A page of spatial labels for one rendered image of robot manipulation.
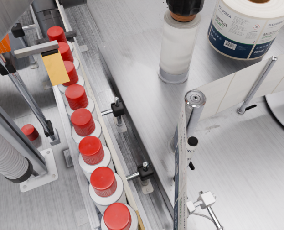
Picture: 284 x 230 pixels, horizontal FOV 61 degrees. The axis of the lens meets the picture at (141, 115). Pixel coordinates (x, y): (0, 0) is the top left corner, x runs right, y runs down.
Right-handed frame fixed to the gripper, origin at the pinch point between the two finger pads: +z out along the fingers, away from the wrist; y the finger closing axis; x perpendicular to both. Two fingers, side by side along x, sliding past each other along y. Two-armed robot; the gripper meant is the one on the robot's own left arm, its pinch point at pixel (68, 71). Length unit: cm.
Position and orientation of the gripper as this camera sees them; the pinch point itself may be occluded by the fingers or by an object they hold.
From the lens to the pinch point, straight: 65.8
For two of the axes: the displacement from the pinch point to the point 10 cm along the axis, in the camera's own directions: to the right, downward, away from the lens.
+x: -3.1, -2.5, 9.2
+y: 9.2, -3.3, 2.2
